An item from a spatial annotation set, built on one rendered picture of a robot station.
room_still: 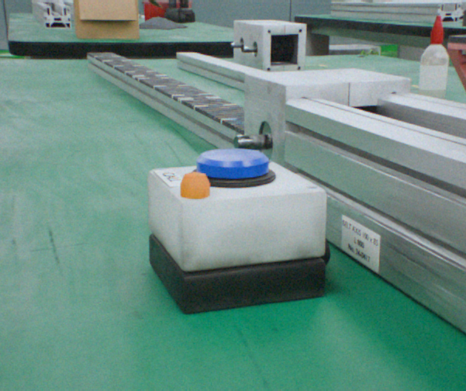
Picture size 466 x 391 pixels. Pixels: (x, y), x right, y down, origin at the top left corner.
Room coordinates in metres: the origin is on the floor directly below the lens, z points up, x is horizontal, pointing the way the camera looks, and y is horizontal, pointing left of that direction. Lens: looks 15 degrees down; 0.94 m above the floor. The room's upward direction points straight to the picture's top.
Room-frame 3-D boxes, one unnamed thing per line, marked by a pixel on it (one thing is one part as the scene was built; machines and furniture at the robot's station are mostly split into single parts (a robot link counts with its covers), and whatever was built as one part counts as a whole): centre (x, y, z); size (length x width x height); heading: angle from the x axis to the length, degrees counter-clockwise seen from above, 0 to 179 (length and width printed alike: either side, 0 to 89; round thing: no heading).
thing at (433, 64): (1.17, -0.29, 0.84); 0.04 x 0.04 x 0.12
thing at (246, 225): (0.42, -0.01, 0.81); 0.10 x 0.08 x 0.06; 108
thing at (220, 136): (1.22, 0.13, 0.79); 0.96 x 0.04 x 0.03; 18
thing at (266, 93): (0.61, -0.06, 0.83); 0.12 x 0.09 x 0.10; 108
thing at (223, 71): (1.28, -0.05, 0.79); 0.96 x 0.04 x 0.03; 18
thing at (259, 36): (1.60, -0.07, 0.83); 0.11 x 0.10 x 0.10; 109
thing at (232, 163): (0.42, 0.00, 0.84); 0.04 x 0.04 x 0.02
